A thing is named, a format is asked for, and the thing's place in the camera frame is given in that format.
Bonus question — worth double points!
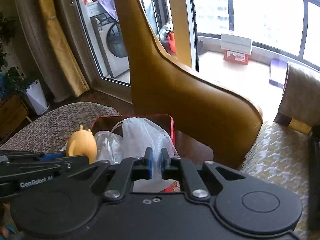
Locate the red rectangular tin box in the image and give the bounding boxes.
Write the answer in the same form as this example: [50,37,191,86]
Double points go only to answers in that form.
[92,115,180,193]

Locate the white tower air conditioner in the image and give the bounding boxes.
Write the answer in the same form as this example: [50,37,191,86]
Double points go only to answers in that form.
[15,0,72,102]

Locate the tan leather giraffe stool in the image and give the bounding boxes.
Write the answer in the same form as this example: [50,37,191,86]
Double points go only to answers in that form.
[115,0,263,168]

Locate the crumpled plastic bags in box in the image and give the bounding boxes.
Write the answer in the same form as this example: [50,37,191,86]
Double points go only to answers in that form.
[94,131,123,164]

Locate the houndstooth sofa cushion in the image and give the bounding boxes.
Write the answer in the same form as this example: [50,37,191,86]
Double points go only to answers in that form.
[241,121,319,239]

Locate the white washing machine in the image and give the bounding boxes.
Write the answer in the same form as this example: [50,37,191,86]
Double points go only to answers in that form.
[85,1,129,79]

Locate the red crate on balcony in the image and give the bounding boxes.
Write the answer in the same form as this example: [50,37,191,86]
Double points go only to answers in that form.
[223,50,249,65]

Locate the white box on crate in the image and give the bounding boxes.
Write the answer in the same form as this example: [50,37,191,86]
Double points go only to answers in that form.
[221,34,253,55]

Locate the white plant pot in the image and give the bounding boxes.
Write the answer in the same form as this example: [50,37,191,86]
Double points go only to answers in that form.
[25,80,49,115]

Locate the wooden drawer cabinet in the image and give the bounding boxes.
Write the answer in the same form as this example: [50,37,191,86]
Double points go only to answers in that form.
[0,94,31,144]

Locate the red bucket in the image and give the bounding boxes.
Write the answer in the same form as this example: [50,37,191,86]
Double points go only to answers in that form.
[168,32,176,55]

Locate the beige upholstered stool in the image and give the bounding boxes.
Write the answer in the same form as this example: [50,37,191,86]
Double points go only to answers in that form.
[274,62,319,134]

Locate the yellow curtain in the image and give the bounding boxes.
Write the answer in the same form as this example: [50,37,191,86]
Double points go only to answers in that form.
[39,0,89,97]

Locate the green potted tree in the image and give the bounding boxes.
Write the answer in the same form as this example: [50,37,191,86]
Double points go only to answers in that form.
[1,11,40,99]

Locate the purple cloth on washer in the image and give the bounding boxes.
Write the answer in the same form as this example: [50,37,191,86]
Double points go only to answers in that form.
[98,0,119,22]

